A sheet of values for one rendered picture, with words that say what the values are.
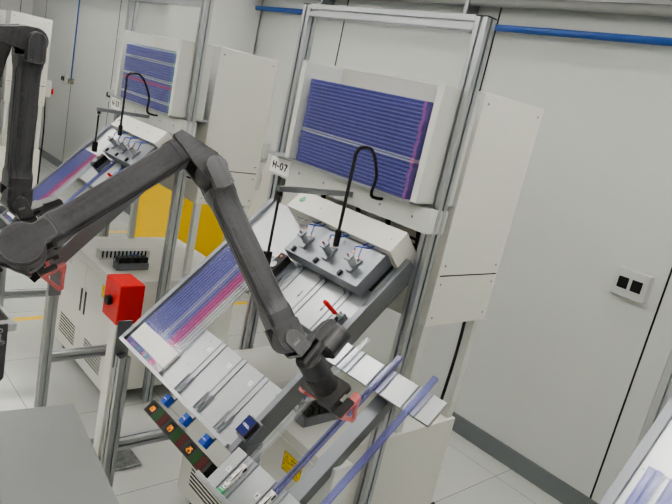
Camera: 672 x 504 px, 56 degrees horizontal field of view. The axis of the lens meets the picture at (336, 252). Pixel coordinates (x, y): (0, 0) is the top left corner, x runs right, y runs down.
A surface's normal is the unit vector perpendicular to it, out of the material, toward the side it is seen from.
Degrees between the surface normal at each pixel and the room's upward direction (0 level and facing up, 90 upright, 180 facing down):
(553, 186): 90
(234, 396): 45
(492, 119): 90
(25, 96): 90
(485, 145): 90
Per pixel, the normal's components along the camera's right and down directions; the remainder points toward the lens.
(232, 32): 0.64, 0.32
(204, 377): -0.37, -0.67
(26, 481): 0.21, -0.95
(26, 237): 0.39, -0.20
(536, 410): -0.73, 0.00
